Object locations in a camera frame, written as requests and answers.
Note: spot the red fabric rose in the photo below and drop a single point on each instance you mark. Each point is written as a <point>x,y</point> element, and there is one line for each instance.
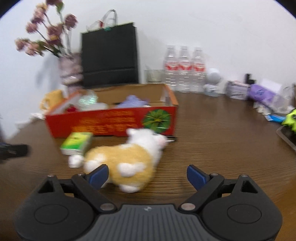
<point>72,109</point>

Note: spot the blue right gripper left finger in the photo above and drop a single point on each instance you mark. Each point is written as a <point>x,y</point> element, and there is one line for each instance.
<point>87,187</point>

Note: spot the purple crocheted hat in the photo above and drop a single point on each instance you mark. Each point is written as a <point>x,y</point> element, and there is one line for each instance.
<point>133,101</point>

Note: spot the small tin box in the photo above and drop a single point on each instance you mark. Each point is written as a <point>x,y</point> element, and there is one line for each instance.
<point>236,90</point>

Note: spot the clear plastic bag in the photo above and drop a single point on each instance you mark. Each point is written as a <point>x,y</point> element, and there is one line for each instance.
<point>90,101</point>

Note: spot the water bottle left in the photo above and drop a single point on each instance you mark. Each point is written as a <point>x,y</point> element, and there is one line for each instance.
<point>171,67</point>

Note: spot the crumpled white paper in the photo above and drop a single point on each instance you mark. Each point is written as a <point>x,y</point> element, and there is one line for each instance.
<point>40,116</point>

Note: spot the red cardboard box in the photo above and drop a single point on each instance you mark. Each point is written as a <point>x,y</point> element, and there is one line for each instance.
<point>159,115</point>

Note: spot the green yellow toy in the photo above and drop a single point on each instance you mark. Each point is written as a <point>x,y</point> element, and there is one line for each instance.
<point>290,121</point>

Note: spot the purple ceramic vase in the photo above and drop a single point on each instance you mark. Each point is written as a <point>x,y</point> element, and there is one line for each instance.
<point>71,72</point>

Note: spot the water bottle middle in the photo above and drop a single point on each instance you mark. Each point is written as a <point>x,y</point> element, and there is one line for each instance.
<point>185,67</point>

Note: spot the clear glass cup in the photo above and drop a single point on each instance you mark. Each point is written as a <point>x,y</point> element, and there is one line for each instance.
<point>153,75</point>

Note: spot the black pen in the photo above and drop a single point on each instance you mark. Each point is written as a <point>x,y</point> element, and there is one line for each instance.
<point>171,139</point>

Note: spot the green tissue packet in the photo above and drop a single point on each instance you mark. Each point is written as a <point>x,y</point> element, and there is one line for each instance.
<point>76,143</point>

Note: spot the yellow white plush toy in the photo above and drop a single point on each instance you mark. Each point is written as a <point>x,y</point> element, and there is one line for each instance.
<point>131,165</point>

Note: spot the black paper bag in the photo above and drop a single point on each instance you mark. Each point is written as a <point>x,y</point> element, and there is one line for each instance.
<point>109,54</point>

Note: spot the white robot figurine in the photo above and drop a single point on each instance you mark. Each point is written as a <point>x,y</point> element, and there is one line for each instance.
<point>212,81</point>

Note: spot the yellow mug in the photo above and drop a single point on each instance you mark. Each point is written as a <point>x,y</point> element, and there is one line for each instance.
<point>51,99</point>

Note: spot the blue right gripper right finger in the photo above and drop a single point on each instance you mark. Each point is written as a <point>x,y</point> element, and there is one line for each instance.
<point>207,187</point>

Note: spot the smartphone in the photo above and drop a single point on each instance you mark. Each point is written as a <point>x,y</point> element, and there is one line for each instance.
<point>288,135</point>

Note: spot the dried pink roses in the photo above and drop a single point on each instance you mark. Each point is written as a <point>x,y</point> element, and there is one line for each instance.
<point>55,38</point>

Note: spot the water bottle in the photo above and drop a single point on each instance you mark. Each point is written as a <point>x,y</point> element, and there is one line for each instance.
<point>171,67</point>
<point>198,70</point>
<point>185,67</point>

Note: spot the purple tissue pack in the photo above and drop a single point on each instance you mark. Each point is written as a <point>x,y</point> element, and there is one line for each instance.
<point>260,94</point>

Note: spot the water bottle right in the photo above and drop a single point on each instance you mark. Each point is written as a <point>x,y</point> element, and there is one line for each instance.
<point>198,70</point>

